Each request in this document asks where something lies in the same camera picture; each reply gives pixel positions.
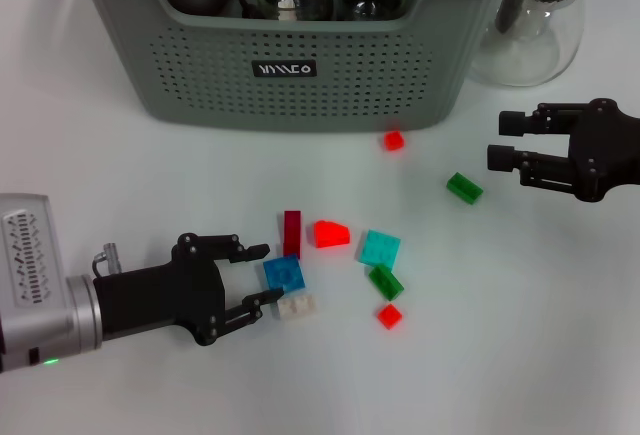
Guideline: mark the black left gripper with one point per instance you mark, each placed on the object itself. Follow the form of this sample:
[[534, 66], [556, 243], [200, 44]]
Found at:
[[160, 295]]

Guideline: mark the long dark red brick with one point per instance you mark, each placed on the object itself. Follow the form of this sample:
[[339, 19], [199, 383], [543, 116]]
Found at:
[[292, 232]]

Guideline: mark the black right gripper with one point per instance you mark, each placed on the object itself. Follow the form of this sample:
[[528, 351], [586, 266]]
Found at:
[[615, 150]]

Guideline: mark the teal square plate brick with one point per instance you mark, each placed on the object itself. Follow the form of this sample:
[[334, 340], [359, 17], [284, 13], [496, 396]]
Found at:
[[380, 247]]

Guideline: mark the white long brick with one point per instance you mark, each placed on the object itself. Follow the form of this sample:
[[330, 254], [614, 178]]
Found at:
[[297, 307]]

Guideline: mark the green brick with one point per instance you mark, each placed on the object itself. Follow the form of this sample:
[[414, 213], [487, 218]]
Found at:
[[386, 282], [465, 187]]

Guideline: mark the blue square plate brick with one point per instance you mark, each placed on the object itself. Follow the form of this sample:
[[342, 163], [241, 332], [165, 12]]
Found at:
[[284, 273]]

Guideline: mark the red sloped brick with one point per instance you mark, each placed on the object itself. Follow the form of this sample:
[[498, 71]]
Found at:
[[330, 234]]

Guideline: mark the small red brick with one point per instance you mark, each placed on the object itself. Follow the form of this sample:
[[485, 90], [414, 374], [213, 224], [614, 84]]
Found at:
[[389, 316], [393, 140]]

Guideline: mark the glass carafe black lid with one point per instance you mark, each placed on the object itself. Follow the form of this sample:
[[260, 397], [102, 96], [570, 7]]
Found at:
[[535, 40]]

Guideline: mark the silver vented wrist camera box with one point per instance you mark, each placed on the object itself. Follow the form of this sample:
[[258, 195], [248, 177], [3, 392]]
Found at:
[[30, 255]]

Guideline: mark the grey-green perforated storage bin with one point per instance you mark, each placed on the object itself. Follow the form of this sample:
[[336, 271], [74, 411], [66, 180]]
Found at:
[[350, 80]]

